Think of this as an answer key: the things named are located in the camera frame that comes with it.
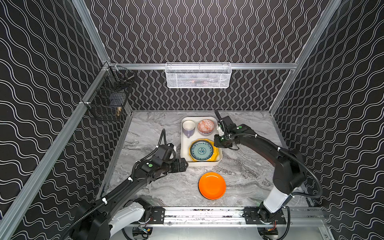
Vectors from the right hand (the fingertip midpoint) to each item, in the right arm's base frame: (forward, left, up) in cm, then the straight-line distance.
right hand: (216, 144), depth 89 cm
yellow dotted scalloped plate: (+2, 0, -9) cm, 9 cm away
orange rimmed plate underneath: (-20, +3, -10) cm, 23 cm away
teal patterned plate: (+1, +9, -8) cm, 12 cm away
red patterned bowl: (+20, +6, -4) cm, 21 cm away
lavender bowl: (+15, +5, -6) cm, 18 cm away
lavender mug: (+18, +18, -7) cm, 27 cm away
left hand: (-13, +19, +1) cm, 23 cm away
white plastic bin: (+8, +20, -9) cm, 23 cm away
